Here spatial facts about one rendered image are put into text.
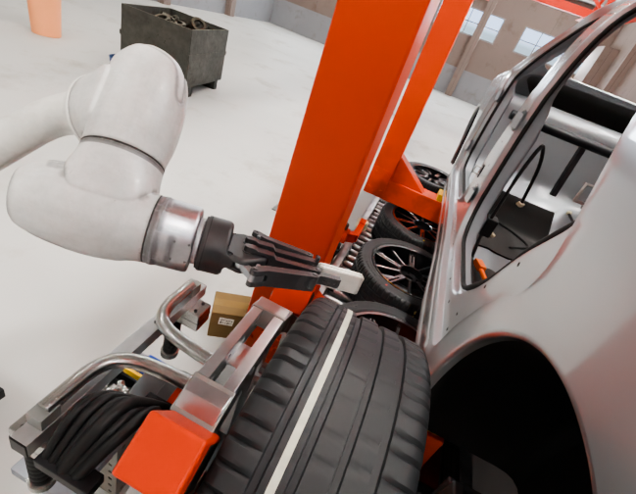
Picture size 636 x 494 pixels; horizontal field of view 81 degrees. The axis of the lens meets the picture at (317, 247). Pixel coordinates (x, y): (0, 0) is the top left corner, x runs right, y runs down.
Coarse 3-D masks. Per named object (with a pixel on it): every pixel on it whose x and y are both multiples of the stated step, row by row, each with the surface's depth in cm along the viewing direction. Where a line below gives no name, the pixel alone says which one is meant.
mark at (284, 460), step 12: (348, 312) 69; (348, 324) 62; (336, 348) 55; (324, 372) 51; (312, 396) 48; (312, 408) 47; (300, 420) 46; (300, 432) 45; (288, 444) 44; (288, 456) 43; (276, 468) 42; (276, 480) 42
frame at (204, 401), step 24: (264, 312) 65; (288, 312) 67; (240, 336) 59; (264, 336) 60; (216, 360) 54; (264, 360) 96; (192, 384) 50; (216, 384) 51; (240, 384) 52; (192, 408) 48; (216, 408) 48; (216, 432) 49
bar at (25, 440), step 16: (192, 304) 83; (176, 320) 78; (128, 336) 69; (144, 336) 70; (112, 352) 65; (128, 352) 66; (96, 384) 60; (80, 400) 58; (64, 416) 55; (16, 432) 51; (32, 432) 52; (48, 432) 54; (16, 448) 51; (32, 448) 52
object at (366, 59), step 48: (384, 0) 65; (432, 0) 65; (336, 48) 71; (384, 48) 68; (336, 96) 75; (384, 96) 72; (336, 144) 79; (288, 192) 88; (336, 192) 84; (288, 240) 94; (336, 240) 98
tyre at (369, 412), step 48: (288, 336) 55; (336, 336) 57; (384, 336) 64; (288, 384) 48; (336, 384) 51; (384, 384) 52; (240, 432) 44; (288, 432) 45; (336, 432) 46; (384, 432) 48; (240, 480) 41; (288, 480) 42; (336, 480) 43; (384, 480) 43
